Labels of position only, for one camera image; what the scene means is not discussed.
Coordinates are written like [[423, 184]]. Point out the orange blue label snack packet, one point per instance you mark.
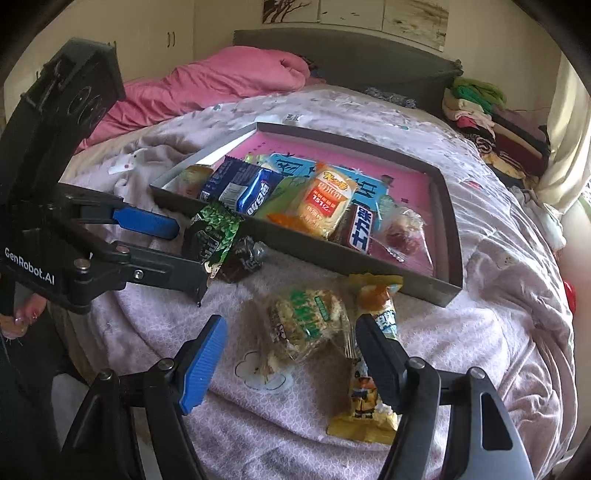
[[374, 295]]

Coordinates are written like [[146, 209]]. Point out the green and black snack packet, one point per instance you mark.
[[210, 235]]

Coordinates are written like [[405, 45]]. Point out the cream wardrobe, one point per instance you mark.
[[152, 50]]

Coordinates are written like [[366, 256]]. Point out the cream curtain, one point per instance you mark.
[[563, 138]]

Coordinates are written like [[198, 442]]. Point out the blue cookie packet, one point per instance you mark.
[[249, 189]]

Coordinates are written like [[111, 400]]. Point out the pink and blue book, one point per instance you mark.
[[415, 184]]

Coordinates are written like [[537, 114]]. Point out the dark silver snack packet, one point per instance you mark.
[[247, 261]]

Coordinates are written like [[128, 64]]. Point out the pale printed quilt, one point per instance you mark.
[[498, 323]]

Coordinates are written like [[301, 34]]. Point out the yellow green cake packet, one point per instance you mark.
[[196, 180]]

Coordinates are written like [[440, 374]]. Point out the yellow cartoon snack packet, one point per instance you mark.
[[364, 401]]

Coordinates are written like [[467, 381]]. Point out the grey headboard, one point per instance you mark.
[[369, 60]]

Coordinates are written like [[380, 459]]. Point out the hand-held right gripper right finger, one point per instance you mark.
[[378, 360]]

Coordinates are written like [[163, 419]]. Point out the white cloth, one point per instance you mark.
[[545, 217]]

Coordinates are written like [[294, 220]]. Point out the brown chocolate bar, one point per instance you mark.
[[360, 228]]

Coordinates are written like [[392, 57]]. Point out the person's left forearm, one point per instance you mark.
[[23, 415]]

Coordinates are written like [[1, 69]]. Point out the clear green label cracker packet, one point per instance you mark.
[[300, 323]]

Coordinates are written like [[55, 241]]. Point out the dark patterned cloth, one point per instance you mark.
[[392, 98]]

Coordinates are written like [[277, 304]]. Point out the clear red candy packet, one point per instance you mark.
[[404, 230]]

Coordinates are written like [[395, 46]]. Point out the red item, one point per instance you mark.
[[570, 295]]

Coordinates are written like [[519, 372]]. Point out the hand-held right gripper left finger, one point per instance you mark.
[[203, 364]]

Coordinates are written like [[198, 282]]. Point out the grey shallow box tray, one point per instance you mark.
[[314, 258]]

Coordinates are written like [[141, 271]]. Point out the light green snack packet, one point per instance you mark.
[[281, 196]]

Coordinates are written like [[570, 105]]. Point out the orange rice cake packet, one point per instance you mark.
[[323, 198]]

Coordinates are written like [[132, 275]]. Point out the wall painting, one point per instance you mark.
[[411, 23]]

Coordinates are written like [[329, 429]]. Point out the pile of folded clothes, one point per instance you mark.
[[508, 138]]

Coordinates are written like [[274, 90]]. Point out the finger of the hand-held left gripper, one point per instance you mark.
[[166, 272], [143, 221]]

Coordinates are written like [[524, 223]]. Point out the person's left hand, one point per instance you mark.
[[23, 318]]

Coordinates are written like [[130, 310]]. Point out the pink blanket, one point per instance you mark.
[[207, 83]]

